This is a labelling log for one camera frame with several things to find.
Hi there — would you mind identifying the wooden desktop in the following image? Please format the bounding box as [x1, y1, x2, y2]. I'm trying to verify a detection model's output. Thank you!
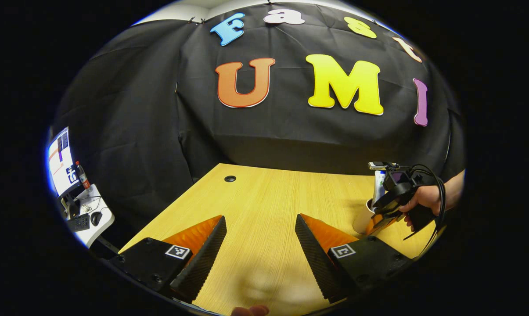
[117, 163, 443, 316]

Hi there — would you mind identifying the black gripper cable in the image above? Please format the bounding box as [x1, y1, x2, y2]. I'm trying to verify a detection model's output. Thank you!
[403, 164, 446, 257]

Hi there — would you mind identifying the black keyboard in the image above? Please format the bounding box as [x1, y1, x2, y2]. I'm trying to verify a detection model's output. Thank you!
[67, 214, 91, 233]

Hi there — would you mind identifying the red drink bottle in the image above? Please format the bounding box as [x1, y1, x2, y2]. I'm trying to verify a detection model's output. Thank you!
[75, 161, 91, 190]

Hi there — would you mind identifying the white toothpaste tube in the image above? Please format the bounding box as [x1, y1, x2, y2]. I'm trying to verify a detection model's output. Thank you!
[373, 170, 387, 207]

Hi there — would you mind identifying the computer monitor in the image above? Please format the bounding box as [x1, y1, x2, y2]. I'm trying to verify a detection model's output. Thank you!
[47, 127, 79, 197]

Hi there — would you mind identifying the black backdrop cloth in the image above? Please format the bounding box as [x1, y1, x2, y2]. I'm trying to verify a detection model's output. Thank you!
[51, 2, 465, 229]

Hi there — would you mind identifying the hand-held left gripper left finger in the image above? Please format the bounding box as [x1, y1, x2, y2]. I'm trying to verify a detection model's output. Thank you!
[111, 215, 227, 303]

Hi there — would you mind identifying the beige cup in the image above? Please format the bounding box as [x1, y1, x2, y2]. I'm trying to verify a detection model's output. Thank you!
[352, 200, 377, 234]

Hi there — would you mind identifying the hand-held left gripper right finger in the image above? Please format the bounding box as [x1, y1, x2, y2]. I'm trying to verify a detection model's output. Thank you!
[295, 214, 414, 304]

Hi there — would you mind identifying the white side desk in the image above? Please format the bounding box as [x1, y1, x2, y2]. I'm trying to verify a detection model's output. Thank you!
[60, 184, 115, 248]

